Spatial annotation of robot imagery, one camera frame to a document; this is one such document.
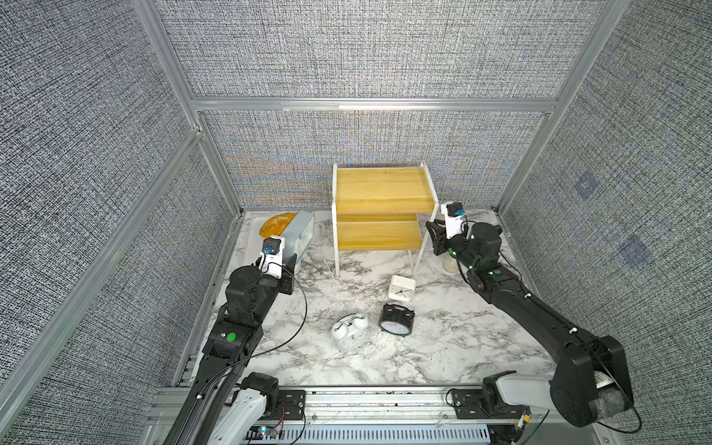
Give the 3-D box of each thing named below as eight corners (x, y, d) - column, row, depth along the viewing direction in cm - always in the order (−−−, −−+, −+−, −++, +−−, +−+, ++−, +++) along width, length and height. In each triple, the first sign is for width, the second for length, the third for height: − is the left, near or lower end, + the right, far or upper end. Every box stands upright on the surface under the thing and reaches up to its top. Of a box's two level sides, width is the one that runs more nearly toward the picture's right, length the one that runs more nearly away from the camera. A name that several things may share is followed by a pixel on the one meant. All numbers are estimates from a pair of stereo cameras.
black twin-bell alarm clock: (377, 329, 89) (380, 314, 80) (381, 317, 92) (384, 301, 83) (407, 339, 87) (413, 324, 78) (410, 325, 90) (416, 310, 81)
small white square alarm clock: (386, 297, 96) (389, 284, 89) (389, 286, 98) (391, 273, 92) (410, 303, 94) (414, 291, 88) (412, 292, 97) (416, 279, 90)
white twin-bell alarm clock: (340, 358, 83) (338, 344, 73) (332, 339, 87) (329, 322, 77) (370, 344, 86) (372, 328, 76) (360, 325, 90) (361, 308, 80)
